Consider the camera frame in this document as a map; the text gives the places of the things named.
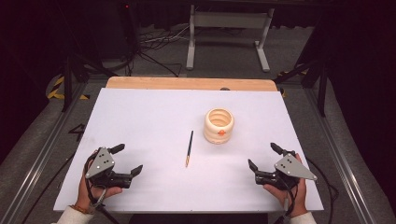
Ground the black device with red light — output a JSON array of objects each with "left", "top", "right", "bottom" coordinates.
[{"left": 119, "top": 1, "right": 142, "bottom": 55}]

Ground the black tripod stand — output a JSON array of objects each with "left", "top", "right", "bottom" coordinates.
[
  {"left": 61, "top": 50, "right": 119, "bottom": 114},
  {"left": 273, "top": 57, "right": 330, "bottom": 119}
]

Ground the white metal stand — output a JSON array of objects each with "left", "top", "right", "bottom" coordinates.
[{"left": 185, "top": 4, "right": 276, "bottom": 74}]

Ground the cream ribbed pen holder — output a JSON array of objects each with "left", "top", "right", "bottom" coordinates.
[{"left": 203, "top": 107, "right": 235, "bottom": 146}]

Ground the hand-held gripper cable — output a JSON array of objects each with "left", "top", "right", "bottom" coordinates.
[
  {"left": 273, "top": 155, "right": 340, "bottom": 224},
  {"left": 84, "top": 158, "right": 121, "bottom": 224}
]

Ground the wooden table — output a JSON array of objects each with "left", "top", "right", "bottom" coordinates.
[{"left": 105, "top": 76, "right": 278, "bottom": 92}]

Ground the right hand-held gripper cable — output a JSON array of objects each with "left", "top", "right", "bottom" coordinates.
[{"left": 273, "top": 155, "right": 340, "bottom": 224}]

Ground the person's right hand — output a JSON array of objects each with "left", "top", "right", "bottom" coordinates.
[{"left": 262, "top": 153, "right": 309, "bottom": 218}]

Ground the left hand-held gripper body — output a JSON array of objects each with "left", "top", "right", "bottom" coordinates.
[{"left": 84, "top": 147, "right": 133, "bottom": 189}]

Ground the white table board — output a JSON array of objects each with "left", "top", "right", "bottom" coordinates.
[{"left": 52, "top": 87, "right": 325, "bottom": 214}]

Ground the dark pencil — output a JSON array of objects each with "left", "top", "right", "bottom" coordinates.
[{"left": 185, "top": 130, "right": 194, "bottom": 168}]

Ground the bundle of floor cables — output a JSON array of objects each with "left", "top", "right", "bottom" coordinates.
[{"left": 125, "top": 23, "right": 191, "bottom": 78}]

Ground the left hand-held gripper cable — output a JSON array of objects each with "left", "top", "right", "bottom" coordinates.
[{"left": 84, "top": 158, "right": 121, "bottom": 224}]

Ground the aluminium floor rail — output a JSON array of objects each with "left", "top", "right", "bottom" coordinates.
[
  {"left": 302, "top": 87, "right": 376, "bottom": 224},
  {"left": 0, "top": 81, "right": 90, "bottom": 224}
]

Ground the person's left hand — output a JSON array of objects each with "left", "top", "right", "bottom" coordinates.
[{"left": 75, "top": 150, "right": 124, "bottom": 210}]

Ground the brown wrist bracelet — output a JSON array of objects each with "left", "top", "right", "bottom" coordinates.
[{"left": 69, "top": 203, "right": 92, "bottom": 216}]

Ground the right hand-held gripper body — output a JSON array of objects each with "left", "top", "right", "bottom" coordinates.
[{"left": 255, "top": 148, "right": 318, "bottom": 191}]

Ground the yellow black floor tape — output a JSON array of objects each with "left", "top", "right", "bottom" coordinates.
[{"left": 46, "top": 76, "right": 92, "bottom": 101}]

